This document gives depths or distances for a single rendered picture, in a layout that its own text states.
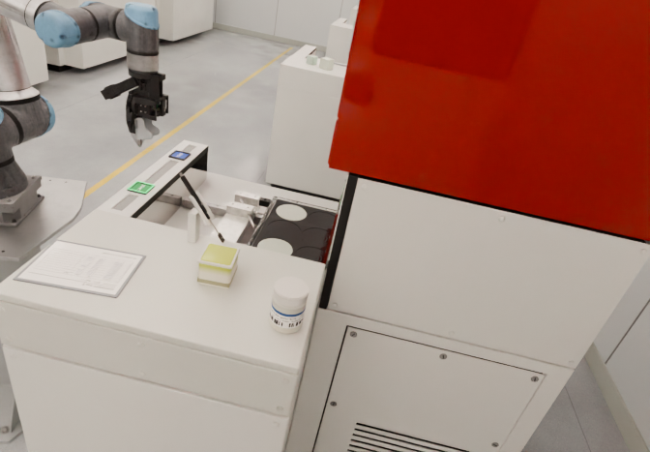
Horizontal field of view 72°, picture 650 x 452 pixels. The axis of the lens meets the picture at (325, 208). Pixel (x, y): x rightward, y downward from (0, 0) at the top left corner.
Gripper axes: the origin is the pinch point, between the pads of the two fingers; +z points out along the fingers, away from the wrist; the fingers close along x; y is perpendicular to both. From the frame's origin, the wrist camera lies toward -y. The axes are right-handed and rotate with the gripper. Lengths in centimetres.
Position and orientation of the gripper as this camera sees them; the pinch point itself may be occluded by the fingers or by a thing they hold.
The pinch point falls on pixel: (137, 141)
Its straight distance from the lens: 135.0
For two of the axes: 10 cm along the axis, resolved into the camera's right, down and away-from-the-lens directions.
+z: -1.8, 8.6, 4.9
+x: 1.5, -4.6, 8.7
